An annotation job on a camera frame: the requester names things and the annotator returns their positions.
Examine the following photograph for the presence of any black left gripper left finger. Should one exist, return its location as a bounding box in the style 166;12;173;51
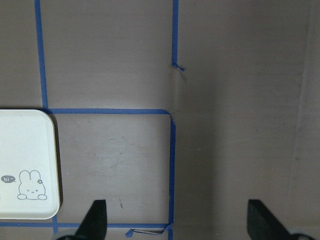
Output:
74;199;107;240

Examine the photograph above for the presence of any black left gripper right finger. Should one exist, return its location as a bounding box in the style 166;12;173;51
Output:
247;199;291;240

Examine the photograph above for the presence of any cream rabbit print tray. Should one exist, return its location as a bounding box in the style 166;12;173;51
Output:
0;109;61;220

